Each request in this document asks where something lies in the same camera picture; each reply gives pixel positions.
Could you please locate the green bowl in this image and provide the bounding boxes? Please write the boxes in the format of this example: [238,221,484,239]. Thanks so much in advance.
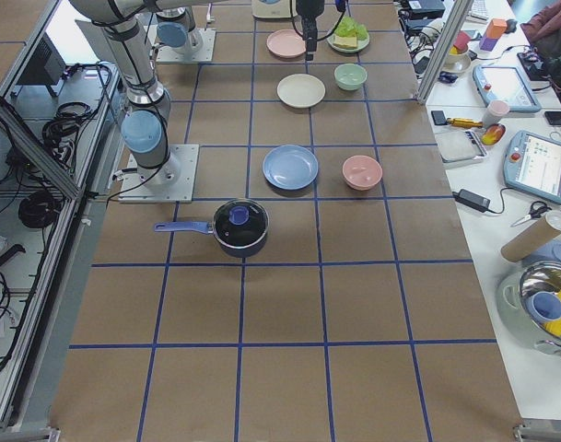
[333,64,368,91]

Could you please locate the aluminium frame post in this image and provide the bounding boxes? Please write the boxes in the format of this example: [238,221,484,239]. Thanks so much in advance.
[415,0,473,105]

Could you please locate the kitchen scale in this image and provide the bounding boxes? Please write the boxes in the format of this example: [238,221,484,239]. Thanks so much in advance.
[435,130,487,167]

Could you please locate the pink bowl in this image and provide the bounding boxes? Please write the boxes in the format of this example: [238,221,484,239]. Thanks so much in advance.
[342,155,383,191]

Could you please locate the steel mixing bowl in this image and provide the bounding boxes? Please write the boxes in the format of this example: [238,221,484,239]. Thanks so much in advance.
[519,262,561,357]

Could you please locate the scissors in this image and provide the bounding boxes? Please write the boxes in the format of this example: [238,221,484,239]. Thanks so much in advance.
[511,201,551,227]

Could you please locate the pink cup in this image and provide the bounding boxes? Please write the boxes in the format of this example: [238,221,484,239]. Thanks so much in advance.
[482,99,510,128]

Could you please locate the lower teach pendant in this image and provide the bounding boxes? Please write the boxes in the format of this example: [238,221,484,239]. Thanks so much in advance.
[503,131,561,204]

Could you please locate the glass pot lid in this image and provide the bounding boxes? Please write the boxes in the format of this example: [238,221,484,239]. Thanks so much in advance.
[214,199,268,248]

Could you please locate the cardboard tube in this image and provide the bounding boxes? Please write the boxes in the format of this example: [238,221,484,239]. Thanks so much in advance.
[500,210,561,262]

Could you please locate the blue plate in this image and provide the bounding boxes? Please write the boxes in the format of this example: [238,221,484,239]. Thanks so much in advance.
[263,145,319,191]

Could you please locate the blue saucepan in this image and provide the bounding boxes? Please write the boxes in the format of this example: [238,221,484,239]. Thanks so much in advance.
[154,199,270,258]

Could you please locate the cream plate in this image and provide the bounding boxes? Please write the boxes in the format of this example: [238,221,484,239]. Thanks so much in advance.
[276,74,326,109]

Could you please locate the white toaster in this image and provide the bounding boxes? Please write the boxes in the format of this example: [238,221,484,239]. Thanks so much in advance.
[251,0,297,19]

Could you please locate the green plate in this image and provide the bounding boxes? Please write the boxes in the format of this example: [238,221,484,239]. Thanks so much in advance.
[328,34,369,53]

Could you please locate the black phone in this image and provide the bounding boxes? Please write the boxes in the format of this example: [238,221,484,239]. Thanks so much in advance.
[543,110,561,127]

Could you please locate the teach pendant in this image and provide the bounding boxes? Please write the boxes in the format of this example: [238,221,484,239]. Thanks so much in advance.
[503,131,561,204]
[472,64,542,113]

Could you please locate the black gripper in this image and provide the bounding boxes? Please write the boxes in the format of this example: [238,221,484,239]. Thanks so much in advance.
[296,0,324,61]

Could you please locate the upper teach pendant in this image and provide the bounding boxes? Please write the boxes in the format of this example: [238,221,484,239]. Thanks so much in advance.
[472,64,542,113]

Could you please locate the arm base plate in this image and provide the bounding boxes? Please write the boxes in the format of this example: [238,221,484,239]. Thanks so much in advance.
[157,27,216,64]
[118,144,200,204]

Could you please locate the purple orange block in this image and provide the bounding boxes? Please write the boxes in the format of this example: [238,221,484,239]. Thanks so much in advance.
[478,18,507,52]

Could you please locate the toy mango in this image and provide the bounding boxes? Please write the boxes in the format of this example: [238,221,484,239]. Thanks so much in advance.
[481,123,506,145]

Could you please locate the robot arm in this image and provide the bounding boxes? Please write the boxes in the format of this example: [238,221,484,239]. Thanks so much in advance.
[146,1,324,64]
[71,1,175,186]

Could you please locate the black power adapter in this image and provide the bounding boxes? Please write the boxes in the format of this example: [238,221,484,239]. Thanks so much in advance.
[452,189,490,213]

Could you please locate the lettuce leaf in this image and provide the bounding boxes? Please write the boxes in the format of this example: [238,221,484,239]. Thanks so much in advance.
[334,17,368,40]

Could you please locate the yellow screwdriver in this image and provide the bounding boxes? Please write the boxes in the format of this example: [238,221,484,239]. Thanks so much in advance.
[446,118,484,129]

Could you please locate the blue cup in bowl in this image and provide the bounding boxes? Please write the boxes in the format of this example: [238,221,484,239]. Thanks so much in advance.
[529,291,561,323]

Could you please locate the bread slice on plate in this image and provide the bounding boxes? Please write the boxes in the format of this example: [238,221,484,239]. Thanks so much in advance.
[333,35,357,50]

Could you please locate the bowl with toy blocks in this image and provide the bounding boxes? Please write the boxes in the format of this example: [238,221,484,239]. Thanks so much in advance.
[444,30,471,67]

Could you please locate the pink plate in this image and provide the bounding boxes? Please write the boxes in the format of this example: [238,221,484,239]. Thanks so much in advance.
[266,29,306,59]

